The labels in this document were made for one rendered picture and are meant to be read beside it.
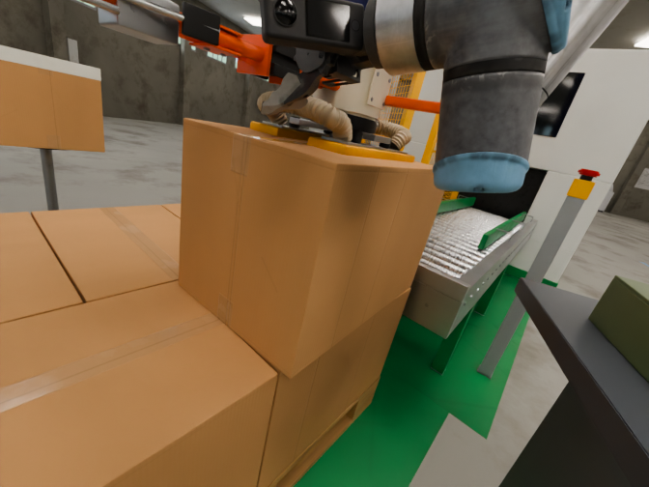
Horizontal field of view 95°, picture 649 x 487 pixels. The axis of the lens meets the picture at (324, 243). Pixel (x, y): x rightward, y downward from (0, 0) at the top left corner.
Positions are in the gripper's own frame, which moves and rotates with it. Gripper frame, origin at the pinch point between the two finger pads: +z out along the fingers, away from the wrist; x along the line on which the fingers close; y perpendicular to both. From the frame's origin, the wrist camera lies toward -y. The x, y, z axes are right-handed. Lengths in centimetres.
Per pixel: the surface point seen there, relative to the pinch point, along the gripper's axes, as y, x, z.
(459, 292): 65, -54, -21
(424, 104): 36.0, -1.8, -13.5
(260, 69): 4.4, 0.1, 3.9
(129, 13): -15.1, 1.1, 4.0
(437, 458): 57, -114, -24
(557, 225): 120, -37, -45
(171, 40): -10.4, -0.2, 4.0
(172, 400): -16, -52, 4
